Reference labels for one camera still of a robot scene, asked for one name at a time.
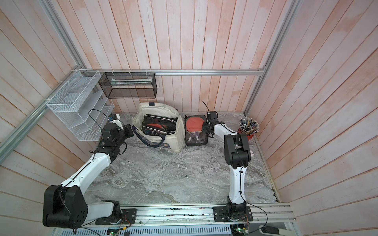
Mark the red pencil cup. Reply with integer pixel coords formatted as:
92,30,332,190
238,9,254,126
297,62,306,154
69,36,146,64
238,128,255,141

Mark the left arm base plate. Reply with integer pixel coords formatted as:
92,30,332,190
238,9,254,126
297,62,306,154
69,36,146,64
95,208,137,225

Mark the bundle of pencils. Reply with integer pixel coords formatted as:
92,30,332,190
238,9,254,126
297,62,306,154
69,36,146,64
238,116,260,136

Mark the cream canvas tote bag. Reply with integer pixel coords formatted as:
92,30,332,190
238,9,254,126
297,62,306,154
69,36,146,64
132,102,185,152

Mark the black mesh wall basket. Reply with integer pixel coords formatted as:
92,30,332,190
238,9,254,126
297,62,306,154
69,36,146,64
99,72,158,99

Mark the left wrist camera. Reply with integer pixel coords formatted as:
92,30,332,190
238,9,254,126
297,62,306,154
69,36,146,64
108,114,124,130

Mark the horizontal aluminium frame bar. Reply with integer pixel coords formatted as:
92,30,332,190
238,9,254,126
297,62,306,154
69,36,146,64
79,68,265,76

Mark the blue Deerway paddle case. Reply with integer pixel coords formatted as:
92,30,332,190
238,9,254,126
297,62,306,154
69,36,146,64
141,126,174,136

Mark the white wire mesh shelf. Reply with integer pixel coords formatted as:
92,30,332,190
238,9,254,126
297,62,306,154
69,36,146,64
47,69,114,141

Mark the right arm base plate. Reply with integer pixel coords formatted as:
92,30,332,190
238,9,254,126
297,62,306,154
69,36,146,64
213,206,254,222

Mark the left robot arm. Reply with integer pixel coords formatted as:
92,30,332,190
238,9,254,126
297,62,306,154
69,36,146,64
42,120,133,230

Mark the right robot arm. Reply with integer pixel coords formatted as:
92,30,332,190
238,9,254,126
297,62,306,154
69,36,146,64
203,111,252,221

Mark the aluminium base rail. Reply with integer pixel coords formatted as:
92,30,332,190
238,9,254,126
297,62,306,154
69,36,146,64
50,203,297,236

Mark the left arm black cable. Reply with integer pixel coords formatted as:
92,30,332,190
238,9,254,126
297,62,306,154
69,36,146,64
88,109,113,130

